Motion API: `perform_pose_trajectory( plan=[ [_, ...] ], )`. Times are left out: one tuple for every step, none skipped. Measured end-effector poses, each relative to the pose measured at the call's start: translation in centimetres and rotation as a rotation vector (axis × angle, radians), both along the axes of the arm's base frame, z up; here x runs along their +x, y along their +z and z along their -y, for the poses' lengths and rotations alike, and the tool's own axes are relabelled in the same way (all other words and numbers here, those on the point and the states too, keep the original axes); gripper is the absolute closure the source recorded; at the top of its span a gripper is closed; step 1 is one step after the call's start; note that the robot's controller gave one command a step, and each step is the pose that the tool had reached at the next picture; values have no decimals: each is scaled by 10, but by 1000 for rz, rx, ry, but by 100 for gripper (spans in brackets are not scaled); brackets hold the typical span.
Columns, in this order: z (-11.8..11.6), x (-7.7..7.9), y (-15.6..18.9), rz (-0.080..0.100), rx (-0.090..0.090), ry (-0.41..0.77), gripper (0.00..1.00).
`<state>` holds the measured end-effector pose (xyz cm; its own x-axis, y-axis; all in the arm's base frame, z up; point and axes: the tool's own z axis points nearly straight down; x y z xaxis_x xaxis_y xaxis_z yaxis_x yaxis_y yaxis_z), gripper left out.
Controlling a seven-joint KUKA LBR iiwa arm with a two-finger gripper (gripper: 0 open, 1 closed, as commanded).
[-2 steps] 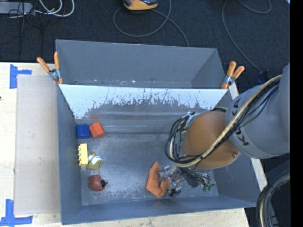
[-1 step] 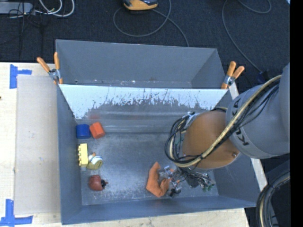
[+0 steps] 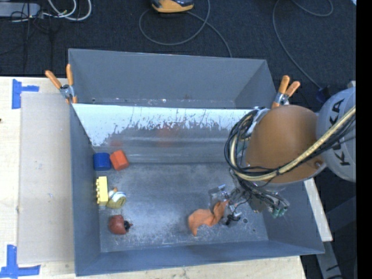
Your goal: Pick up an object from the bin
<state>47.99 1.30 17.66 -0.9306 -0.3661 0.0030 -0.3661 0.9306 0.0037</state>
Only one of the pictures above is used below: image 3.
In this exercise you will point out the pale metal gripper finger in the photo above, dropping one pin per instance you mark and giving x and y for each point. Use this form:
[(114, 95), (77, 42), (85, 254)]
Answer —
[(233, 219), (217, 193)]

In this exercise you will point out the orange cloth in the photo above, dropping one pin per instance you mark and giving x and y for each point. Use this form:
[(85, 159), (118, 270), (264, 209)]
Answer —
[(205, 218)]

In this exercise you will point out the grey metal bin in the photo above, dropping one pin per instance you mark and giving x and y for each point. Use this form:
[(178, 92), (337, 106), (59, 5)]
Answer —
[(162, 190)]

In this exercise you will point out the pale yellow round toy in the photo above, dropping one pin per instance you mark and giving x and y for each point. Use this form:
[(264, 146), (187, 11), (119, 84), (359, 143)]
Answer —
[(117, 200)]

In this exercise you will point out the orange block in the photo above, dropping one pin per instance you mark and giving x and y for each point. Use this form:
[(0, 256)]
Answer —
[(119, 160)]

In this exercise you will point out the red-brown round toy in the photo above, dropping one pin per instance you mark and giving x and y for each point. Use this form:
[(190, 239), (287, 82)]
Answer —
[(117, 225)]

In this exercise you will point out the yellow toy brick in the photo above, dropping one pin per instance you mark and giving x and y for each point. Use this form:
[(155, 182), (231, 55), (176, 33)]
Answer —
[(102, 190)]

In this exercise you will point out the blue cylinder block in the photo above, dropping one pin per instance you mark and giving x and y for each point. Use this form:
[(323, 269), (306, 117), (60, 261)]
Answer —
[(101, 161)]

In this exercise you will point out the pale flat board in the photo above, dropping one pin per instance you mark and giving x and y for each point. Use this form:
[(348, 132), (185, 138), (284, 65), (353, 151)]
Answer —
[(43, 170)]

